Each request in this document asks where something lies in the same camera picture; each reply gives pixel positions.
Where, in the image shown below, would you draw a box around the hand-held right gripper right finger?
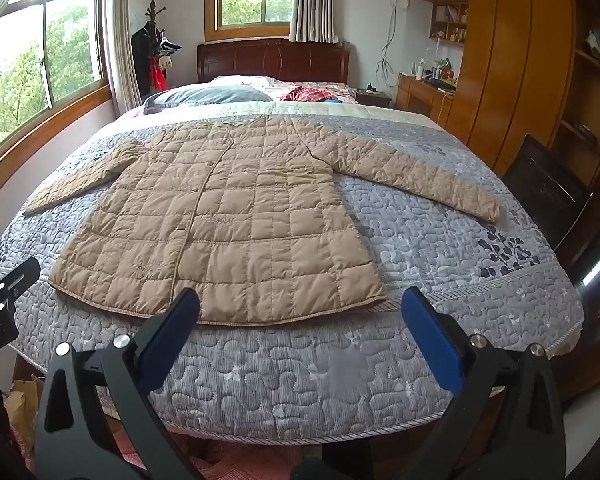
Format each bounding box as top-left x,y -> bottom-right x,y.
401,287 -> 567,480

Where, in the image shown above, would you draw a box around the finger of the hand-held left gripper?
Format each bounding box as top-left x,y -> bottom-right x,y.
0,257 -> 41,323

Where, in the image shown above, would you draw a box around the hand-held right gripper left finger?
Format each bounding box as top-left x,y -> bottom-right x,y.
34,287 -> 203,480

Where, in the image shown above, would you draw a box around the beige quilted coat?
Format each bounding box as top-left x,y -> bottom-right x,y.
22,114 -> 503,325

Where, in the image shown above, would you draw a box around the brown paper bag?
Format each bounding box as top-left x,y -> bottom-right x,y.
5,379 -> 46,443

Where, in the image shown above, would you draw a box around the grey patterned quilted bedspread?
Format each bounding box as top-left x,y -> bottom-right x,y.
0,100 -> 586,448

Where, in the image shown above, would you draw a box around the person's pink clothing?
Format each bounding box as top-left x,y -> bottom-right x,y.
97,410 -> 326,480

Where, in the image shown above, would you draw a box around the black chair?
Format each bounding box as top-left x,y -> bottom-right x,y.
500,133 -> 595,261

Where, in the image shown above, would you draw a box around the large wood-framed window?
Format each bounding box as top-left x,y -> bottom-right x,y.
0,0 -> 116,203

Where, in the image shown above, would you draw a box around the wooden desk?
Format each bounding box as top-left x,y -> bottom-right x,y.
396,74 -> 456,131

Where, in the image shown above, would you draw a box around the blue-grey pillow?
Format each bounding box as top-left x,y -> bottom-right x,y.
144,84 -> 273,115

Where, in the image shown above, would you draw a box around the black hanging garment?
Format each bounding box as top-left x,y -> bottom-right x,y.
131,25 -> 156,97

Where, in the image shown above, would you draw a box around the dark nightstand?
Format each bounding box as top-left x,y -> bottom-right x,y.
355,87 -> 393,108

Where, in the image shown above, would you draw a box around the red hanging garment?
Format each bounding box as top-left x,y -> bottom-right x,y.
150,55 -> 170,92

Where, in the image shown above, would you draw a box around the white sheer curtain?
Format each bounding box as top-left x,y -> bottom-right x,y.
100,0 -> 146,121

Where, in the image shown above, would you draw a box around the red patterned cloth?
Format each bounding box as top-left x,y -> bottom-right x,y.
280,86 -> 338,103

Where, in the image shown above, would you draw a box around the large wooden wardrobe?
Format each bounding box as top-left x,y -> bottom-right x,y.
409,0 -> 600,281

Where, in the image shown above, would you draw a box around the wooden coat rack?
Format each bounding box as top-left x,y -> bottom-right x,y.
147,0 -> 168,41

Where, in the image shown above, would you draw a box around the dark wooden headboard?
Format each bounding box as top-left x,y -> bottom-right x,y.
196,40 -> 353,85

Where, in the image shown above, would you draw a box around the striped beige curtain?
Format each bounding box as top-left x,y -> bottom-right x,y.
287,0 -> 341,45

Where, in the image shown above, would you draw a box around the hanging wall cables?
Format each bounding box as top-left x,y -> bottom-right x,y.
377,0 -> 401,86

